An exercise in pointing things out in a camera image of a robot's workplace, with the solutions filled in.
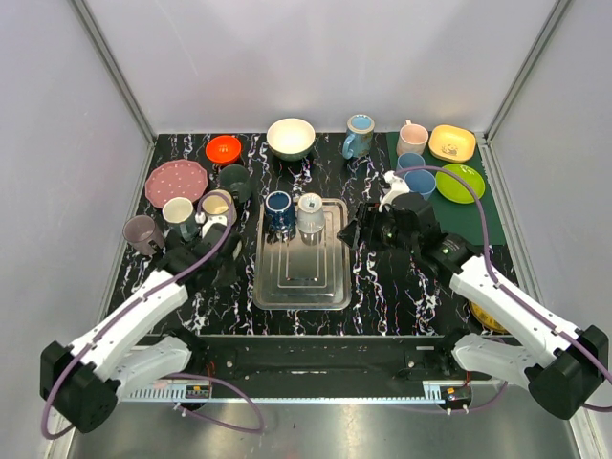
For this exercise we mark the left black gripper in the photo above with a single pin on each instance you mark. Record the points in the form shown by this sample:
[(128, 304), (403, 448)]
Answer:
[(222, 258)]

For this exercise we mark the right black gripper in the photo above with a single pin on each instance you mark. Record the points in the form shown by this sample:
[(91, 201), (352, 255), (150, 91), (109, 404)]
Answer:
[(370, 217)]

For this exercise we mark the cream mug black handle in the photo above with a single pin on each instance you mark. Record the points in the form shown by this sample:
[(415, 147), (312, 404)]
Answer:
[(218, 202)]

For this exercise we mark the grey blue mug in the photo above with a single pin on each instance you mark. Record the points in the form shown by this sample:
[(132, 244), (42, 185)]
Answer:
[(180, 215)]

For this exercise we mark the navy blue mug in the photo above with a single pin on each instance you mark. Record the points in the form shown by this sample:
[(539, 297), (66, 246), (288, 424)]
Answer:
[(280, 211)]

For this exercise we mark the pink lilac mug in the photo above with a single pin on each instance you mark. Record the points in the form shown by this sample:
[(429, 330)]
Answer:
[(143, 234)]

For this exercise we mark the dark grey mug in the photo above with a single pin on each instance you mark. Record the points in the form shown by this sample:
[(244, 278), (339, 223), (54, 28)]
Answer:
[(236, 179)]

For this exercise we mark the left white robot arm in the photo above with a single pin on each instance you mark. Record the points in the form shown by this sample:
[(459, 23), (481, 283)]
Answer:
[(84, 380)]

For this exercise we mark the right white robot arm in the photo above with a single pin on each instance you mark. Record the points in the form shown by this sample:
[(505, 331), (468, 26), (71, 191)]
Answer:
[(558, 363)]

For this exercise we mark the white grey mug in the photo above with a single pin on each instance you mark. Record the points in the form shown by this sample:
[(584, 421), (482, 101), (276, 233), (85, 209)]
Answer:
[(310, 218)]

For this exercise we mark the light blue patterned mug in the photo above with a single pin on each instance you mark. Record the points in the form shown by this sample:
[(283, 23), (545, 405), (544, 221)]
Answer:
[(359, 136)]

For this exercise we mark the steel tray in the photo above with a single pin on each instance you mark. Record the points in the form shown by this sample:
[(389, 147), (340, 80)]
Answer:
[(302, 271)]

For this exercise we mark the blue plastic cup front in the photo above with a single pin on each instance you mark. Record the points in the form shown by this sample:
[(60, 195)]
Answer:
[(421, 182)]

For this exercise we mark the blue plastic cup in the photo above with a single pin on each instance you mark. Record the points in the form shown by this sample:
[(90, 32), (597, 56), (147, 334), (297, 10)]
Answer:
[(421, 182), (408, 160)]

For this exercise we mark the blue plastic cup rear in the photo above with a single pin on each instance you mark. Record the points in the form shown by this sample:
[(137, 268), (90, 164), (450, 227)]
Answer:
[(408, 160)]

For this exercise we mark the pink dotted plate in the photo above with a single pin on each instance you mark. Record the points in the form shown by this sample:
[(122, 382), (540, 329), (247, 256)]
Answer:
[(178, 178)]

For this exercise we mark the green plate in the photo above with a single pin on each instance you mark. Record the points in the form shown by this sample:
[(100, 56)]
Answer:
[(453, 190)]

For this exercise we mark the dark green mat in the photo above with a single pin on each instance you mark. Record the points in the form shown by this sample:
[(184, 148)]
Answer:
[(464, 219)]

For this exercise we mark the large white bowl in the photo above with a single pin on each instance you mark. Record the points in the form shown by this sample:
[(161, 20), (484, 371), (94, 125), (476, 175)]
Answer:
[(291, 139)]

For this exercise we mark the pink cup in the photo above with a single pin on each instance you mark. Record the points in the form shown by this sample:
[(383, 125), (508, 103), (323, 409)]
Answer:
[(413, 138)]

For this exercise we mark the red bowl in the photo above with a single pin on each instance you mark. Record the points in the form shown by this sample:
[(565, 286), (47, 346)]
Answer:
[(223, 150)]

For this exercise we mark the yellow square bowl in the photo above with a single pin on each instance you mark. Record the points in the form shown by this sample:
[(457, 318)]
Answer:
[(451, 144)]

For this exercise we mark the yellow dish near edge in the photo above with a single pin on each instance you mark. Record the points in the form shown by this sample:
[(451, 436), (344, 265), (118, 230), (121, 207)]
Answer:
[(486, 320)]

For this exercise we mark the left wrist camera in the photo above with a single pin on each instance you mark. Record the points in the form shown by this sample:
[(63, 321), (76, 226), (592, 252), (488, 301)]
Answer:
[(208, 221)]

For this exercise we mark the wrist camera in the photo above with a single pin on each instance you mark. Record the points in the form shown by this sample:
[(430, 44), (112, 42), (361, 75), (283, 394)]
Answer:
[(397, 187), (208, 221)]

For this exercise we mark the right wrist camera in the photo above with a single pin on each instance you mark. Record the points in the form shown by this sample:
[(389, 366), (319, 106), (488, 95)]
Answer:
[(397, 187)]

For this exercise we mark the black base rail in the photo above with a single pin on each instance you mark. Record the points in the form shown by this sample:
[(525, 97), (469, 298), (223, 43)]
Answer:
[(283, 367)]

